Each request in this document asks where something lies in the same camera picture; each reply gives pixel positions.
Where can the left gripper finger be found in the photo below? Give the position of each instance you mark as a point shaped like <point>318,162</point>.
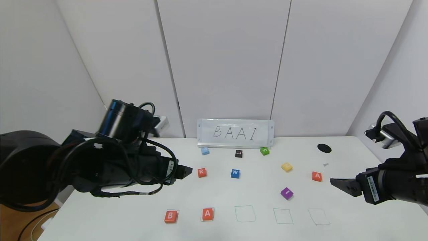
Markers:
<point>183,171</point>

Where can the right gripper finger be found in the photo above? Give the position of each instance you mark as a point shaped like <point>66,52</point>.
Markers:
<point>347,186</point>

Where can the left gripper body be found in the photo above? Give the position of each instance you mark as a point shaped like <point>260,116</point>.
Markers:
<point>171,170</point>

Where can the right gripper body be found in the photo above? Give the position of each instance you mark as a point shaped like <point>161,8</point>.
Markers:
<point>371,188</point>

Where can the orange A letter block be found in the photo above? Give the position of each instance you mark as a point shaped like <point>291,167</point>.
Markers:
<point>208,214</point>
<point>317,176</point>

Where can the orange B letter block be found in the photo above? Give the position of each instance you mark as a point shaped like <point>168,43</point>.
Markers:
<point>171,216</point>

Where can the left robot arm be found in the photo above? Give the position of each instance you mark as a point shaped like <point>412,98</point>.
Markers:
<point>26,167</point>

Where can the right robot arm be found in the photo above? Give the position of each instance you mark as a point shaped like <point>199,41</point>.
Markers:
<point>411,184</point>

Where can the white BAAI sign board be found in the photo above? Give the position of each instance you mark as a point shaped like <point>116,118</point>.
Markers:
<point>235,133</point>

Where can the orange R letter block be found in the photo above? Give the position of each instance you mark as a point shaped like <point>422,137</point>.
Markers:
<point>202,172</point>

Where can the light blue letter block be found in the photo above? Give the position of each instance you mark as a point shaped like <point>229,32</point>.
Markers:
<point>205,151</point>

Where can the black table grommet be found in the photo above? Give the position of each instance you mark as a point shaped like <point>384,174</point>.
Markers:
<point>324,148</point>

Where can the blue W letter block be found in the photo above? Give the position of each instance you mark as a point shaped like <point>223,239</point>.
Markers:
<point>235,173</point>

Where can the black L letter block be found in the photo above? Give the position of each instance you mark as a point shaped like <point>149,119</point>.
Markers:
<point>238,153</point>

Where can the purple I letter block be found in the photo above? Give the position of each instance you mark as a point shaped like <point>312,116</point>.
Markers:
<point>287,193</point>

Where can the yellow letter block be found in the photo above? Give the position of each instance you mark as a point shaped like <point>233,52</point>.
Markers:
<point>287,167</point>

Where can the green S letter block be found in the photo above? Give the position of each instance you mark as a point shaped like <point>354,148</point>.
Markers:
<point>264,151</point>

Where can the white power adapter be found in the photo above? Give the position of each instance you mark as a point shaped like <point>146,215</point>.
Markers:
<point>47,223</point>

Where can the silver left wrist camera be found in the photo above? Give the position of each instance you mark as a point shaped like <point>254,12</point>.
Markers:
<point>162,124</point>

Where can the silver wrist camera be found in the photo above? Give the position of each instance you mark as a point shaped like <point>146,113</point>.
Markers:
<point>384,137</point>
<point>162,124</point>

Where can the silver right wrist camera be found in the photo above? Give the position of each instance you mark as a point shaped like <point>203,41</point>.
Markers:
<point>384,137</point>

